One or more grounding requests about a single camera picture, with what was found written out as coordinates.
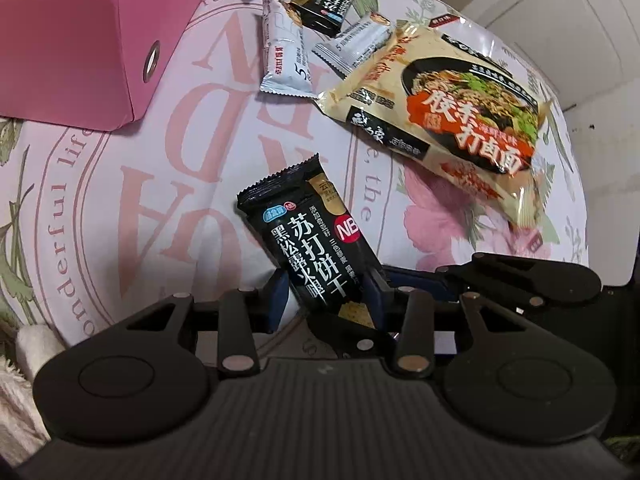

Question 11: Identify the floral printed bedsheet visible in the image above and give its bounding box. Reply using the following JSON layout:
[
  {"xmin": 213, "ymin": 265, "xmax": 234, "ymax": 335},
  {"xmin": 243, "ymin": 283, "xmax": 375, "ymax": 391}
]
[{"xmin": 0, "ymin": 0, "xmax": 591, "ymax": 356}]

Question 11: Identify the black cracker packet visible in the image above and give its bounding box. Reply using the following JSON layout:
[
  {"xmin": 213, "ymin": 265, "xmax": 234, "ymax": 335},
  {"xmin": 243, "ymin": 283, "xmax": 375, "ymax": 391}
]
[
  {"xmin": 287, "ymin": 0, "xmax": 368, "ymax": 38},
  {"xmin": 236, "ymin": 154, "xmax": 386, "ymax": 332}
]

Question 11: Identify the white snack bar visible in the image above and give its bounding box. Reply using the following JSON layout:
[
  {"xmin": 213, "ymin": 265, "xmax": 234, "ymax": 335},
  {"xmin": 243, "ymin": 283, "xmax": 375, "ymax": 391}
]
[
  {"xmin": 260, "ymin": 0, "xmax": 321, "ymax": 98},
  {"xmin": 312, "ymin": 10, "xmax": 396, "ymax": 78}
]

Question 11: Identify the fluffy white blanket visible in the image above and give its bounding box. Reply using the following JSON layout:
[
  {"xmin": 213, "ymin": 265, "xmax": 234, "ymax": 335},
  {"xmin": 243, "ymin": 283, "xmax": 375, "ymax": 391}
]
[{"xmin": 0, "ymin": 325, "xmax": 76, "ymax": 463}]

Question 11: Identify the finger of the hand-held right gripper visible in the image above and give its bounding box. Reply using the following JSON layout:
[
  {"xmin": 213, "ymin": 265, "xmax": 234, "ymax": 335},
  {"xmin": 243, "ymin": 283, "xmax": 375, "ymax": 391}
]
[
  {"xmin": 387, "ymin": 252, "xmax": 603, "ymax": 312},
  {"xmin": 306, "ymin": 310, "xmax": 401, "ymax": 362}
]

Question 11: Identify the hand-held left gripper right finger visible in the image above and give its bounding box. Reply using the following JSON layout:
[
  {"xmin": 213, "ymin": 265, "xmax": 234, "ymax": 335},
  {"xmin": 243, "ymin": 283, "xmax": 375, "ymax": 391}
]
[{"xmin": 362, "ymin": 266, "xmax": 546, "ymax": 380}]

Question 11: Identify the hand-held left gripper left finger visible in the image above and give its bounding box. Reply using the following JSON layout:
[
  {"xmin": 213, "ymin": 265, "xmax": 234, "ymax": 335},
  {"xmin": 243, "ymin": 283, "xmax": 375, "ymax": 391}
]
[{"xmin": 122, "ymin": 269, "xmax": 292, "ymax": 380}]

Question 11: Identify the white door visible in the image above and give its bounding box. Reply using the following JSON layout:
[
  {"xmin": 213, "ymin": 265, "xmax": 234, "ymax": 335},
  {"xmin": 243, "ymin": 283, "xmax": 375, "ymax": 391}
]
[{"xmin": 480, "ymin": 0, "xmax": 640, "ymax": 111}]

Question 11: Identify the pink cardboard box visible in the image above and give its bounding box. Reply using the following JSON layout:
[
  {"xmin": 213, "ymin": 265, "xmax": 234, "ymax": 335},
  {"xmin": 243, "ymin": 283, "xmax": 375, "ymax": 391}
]
[{"xmin": 0, "ymin": 0, "xmax": 211, "ymax": 133}]

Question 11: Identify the yellow instant noodle packet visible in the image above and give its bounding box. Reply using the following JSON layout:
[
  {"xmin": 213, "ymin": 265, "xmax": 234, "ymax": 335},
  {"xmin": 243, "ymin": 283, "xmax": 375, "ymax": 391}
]
[{"xmin": 317, "ymin": 20, "xmax": 553, "ymax": 231}]

